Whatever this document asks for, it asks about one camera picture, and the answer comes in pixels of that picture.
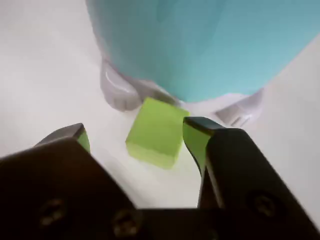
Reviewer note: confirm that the teal whale-shaped trash bin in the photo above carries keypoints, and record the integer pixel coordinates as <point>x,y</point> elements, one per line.
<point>200,50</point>

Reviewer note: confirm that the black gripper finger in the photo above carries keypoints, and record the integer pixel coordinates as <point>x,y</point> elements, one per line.
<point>55,190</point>
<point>245,180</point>

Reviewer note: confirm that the green cube block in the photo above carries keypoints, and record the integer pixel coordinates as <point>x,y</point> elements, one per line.
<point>155,132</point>

